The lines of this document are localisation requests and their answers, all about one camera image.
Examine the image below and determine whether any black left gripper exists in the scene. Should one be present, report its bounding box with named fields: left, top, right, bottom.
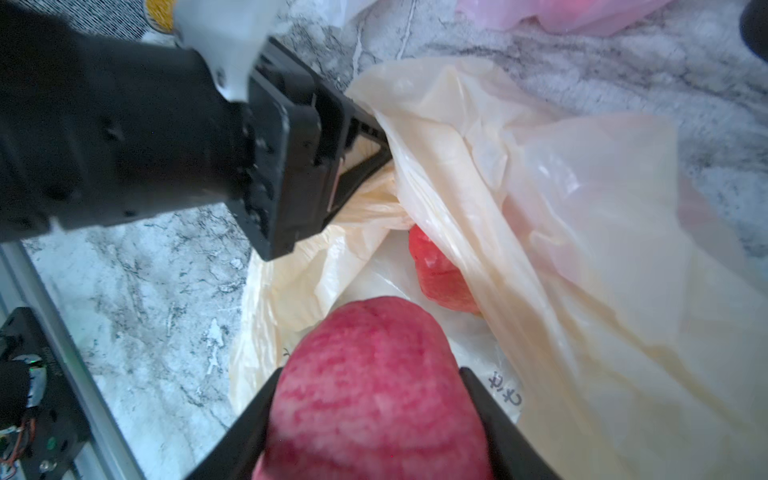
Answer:
left=228, top=38, right=392, bottom=261

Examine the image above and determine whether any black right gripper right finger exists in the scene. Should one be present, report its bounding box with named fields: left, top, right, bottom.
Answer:
left=459, top=367, right=561, bottom=480

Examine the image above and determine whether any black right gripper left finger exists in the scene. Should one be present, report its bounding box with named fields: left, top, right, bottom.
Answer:
left=185, top=368, right=282, bottom=480

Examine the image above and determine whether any pink red apple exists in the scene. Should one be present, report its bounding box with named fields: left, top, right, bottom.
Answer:
left=253, top=296, right=492, bottom=479

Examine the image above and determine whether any beige plastic bag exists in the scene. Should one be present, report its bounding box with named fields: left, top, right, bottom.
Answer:
left=229, top=57, right=767, bottom=479

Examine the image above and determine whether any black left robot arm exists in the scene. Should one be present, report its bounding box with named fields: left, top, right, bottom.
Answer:
left=1, top=1, right=391, bottom=261

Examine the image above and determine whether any pink plastic bag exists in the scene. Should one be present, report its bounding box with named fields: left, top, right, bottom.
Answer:
left=456, top=0, right=670, bottom=37

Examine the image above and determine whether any black mug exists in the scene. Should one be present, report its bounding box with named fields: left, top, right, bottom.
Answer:
left=739, top=0, right=768, bottom=61

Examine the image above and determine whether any aluminium front rail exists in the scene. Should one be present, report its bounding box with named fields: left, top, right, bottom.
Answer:
left=1, top=242, right=144, bottom=479

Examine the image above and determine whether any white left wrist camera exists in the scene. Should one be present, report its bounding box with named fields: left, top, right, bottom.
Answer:
left=173, top=0, right=284, bottom=103

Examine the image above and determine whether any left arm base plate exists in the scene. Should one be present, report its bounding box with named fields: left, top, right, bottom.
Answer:
left=1, top=307, right=90, bottom=479

